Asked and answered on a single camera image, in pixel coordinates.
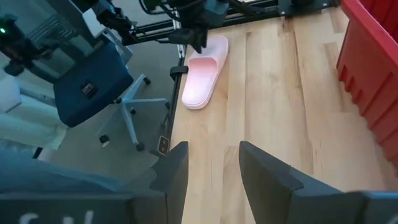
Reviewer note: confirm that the red plastic bin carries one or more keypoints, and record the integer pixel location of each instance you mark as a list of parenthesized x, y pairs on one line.
[(373, 62)]

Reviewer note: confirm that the black table edge rail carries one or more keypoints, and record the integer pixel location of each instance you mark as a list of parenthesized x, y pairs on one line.
[(174, 102)]

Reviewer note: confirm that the pink slide sandal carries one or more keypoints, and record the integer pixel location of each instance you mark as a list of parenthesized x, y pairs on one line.
[(202, 81)]

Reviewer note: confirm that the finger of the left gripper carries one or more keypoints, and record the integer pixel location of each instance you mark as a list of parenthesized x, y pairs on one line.
[(199, 39), (179, 36)]

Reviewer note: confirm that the white upholstered furniture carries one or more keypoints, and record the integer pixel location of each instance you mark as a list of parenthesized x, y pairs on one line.
[(28, 124)]

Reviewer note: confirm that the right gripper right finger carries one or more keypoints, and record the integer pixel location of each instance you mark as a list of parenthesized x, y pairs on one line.
[(267, 193)]

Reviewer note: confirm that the blue office chair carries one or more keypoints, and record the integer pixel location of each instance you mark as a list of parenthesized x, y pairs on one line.
[(90, 87)]

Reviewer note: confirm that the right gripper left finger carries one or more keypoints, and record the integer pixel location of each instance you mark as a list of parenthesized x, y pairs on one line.
[(177, 186)]

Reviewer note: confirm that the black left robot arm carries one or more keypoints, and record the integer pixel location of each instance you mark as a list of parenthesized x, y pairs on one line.
[(124, 21)]

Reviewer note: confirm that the black device with green light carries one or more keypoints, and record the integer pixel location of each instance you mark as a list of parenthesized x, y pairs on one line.
[(17, 46)]

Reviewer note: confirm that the white box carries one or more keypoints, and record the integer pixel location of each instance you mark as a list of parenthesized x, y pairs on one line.
[(93, 23)]

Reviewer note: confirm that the grey cabinet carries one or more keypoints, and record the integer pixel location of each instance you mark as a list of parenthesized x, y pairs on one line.
[(62, 59)]

